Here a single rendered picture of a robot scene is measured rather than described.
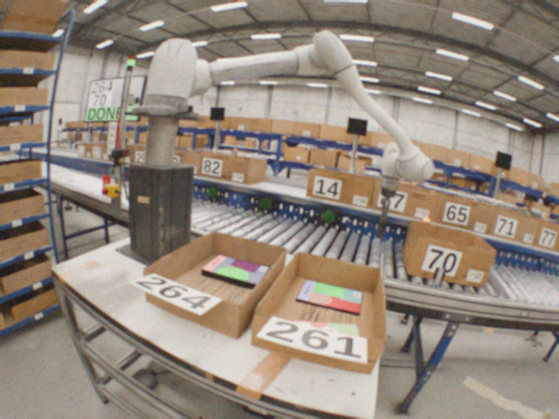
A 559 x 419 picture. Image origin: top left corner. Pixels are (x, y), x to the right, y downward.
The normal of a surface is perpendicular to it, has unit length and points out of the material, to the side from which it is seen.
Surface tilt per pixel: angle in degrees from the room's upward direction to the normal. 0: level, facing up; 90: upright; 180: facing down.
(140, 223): 90
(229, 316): 90
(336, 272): 89
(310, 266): 90
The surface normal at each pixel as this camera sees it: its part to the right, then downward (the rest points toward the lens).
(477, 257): -0.32, 0.20
